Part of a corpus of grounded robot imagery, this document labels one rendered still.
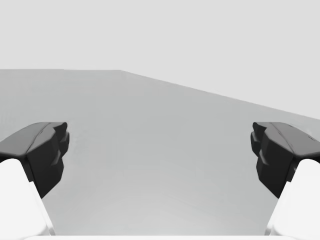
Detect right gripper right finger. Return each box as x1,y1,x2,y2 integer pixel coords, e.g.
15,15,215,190
250,121,320,237

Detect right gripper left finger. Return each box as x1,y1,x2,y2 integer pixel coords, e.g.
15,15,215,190
0,121,71,237

